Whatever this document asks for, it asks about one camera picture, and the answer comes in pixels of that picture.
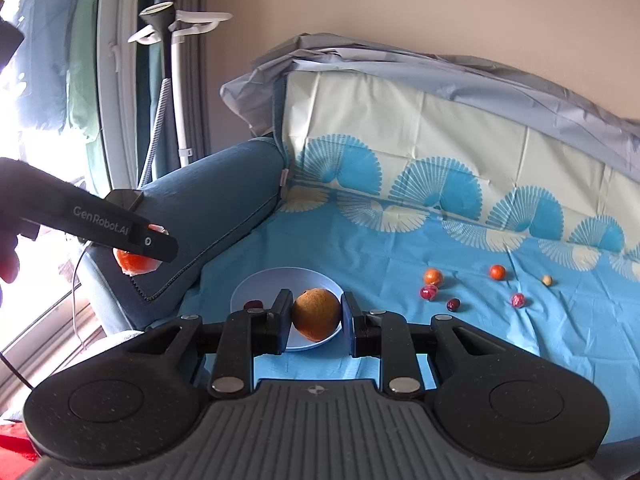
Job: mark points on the blue fan-print cloth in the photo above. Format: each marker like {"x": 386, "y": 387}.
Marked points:
{"x": 400, "y": 240}

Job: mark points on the red lychee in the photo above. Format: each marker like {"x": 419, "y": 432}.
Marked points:
{"x": 428, "y": 292}
{"x": 517, "y": 300}

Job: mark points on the small orange kumquat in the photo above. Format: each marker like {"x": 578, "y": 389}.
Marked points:
{"x": 497, "y": 272}
{"x": 433, "y": 276}

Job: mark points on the green hanging garment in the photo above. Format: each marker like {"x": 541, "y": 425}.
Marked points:
{"x": 83, "y": 65}

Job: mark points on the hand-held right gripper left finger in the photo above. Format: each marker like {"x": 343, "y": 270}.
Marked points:
{"x": 281, "y": 321}

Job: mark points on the light blue hanging garment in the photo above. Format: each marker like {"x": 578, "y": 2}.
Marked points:
{"x": 40, "y": 45}

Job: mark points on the person's left hand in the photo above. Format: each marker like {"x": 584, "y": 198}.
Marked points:
{"x": 7, "y": 259}

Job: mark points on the orange tangerine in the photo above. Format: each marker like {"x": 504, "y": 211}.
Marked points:
{"x": 135, "y": 264}

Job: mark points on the light blue plate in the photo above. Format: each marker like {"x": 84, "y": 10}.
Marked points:
{"x": 260, "y": 285}

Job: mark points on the red date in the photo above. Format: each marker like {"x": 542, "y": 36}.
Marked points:
{"x": 453, "y": 304}
{"x": 253, "y": 305}

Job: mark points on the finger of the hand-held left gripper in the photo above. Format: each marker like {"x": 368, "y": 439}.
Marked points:
{"x": 155, "y": 246}
{"x": 125, "y": 199}

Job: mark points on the garment steamer stand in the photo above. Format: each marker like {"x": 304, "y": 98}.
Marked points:
{"x": 179, "y": 85}

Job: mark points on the beige longan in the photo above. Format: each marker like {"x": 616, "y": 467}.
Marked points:
{"x": 548, "y": 280}

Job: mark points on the red cloth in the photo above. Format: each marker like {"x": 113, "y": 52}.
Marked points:
{"x": 14, "y": 442}

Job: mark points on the large orange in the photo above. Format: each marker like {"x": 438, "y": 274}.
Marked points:
{"x": 316, "y": 314}

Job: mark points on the grey cover sheet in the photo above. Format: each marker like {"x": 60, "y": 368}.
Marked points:
{"x": 450, "y": 67}

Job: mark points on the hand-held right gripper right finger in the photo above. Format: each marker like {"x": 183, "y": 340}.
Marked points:
{"x": 350, "y": 322}

